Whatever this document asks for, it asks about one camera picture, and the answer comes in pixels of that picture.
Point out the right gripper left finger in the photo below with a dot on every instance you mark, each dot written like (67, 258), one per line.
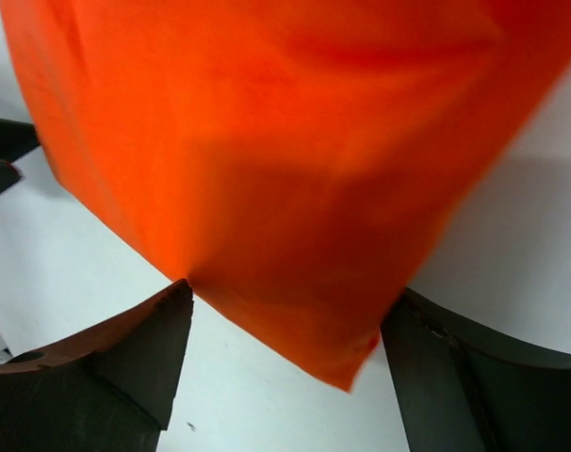
(109, 387)

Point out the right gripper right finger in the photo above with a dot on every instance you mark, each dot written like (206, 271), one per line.
(462, 386)

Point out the orange t shirt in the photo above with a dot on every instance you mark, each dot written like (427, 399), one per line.
(295, 161)

